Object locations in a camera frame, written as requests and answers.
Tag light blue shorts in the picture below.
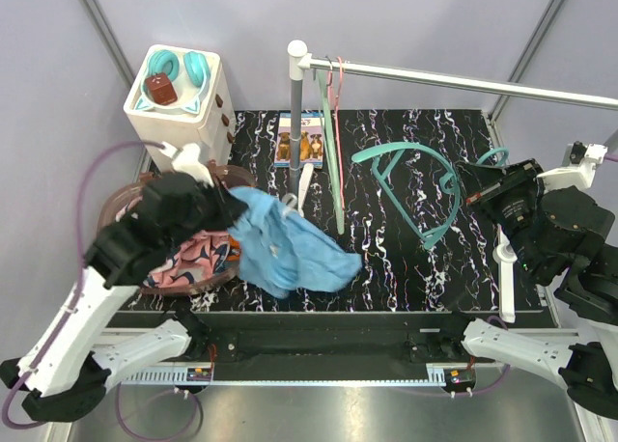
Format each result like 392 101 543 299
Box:
229 186 362 299

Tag teal plastic hanger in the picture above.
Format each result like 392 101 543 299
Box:
344 141 499 252

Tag white storage box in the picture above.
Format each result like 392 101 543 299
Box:
124 44 236 165

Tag brown cube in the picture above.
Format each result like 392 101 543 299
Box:
145 72 178 106

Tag dog picture book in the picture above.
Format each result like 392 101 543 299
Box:
274 111 325 169

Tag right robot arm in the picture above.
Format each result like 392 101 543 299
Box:
438 159 617 419

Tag pink translucent plastic basin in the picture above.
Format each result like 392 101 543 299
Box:
98 172 239 296

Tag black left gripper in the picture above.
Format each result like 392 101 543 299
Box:
165 172 249 253

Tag pink wire hanger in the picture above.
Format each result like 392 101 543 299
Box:
327 57 345 209

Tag pink patterned shorts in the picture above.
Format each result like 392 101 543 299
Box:
144 231 231 290

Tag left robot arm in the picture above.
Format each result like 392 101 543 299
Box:
1 173 248 428

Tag silver clothes rack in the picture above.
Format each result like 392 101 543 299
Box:
284 40 618 323

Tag mint green hanger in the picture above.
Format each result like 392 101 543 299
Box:
317 71 345 235

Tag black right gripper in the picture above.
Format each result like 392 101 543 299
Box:
452 154 548 275

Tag teal cat ear headphones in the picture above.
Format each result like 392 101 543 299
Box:
133 49 211 116

